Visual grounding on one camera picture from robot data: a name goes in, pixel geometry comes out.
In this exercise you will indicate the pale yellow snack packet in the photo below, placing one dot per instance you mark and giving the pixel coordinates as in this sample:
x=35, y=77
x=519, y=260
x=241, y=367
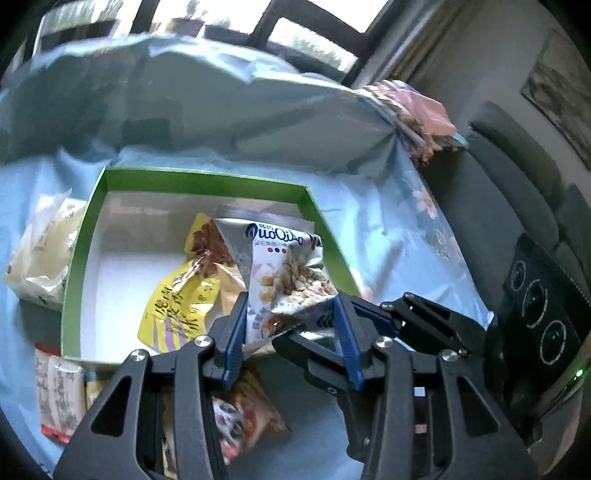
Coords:
x=41, y=249

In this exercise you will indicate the white packet with red edge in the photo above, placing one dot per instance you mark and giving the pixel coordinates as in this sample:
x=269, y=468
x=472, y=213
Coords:
x=57, y=392

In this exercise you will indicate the black window frame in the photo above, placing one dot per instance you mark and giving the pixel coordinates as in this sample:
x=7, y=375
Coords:
x=272, y=18

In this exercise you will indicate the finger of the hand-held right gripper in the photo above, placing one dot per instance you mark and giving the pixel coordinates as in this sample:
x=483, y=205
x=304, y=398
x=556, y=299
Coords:
x=425, y=318
x=318, y=364

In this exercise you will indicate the green cardboard box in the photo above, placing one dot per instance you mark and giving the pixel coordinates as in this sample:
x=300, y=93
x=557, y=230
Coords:
x=115, y=295

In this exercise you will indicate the grey sofa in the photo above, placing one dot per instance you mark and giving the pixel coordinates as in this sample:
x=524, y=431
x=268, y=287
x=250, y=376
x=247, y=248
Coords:
x=508, y=175

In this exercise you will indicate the pink floral cloth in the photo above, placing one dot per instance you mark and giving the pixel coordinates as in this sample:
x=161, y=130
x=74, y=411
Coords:
x=415, y=110

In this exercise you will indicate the light blue floral bedsheet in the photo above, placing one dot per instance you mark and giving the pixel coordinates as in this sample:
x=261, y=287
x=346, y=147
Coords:
x=231, y=115

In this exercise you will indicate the white blue snack packet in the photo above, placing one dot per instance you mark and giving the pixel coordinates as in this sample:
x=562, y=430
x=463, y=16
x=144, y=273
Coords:
x=277, y=277

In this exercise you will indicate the framed wall picture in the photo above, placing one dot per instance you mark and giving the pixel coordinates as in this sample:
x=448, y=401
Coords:
x=558, y=92

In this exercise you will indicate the orange snack packet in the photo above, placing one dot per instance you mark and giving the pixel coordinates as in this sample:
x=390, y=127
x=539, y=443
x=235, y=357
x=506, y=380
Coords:
x=254, y=406

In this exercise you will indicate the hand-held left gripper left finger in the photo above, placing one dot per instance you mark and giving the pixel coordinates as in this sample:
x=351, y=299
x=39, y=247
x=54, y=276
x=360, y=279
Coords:
x=233, y=341

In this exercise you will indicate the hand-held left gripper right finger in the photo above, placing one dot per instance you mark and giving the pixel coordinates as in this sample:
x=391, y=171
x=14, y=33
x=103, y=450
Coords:
x=347, y=344

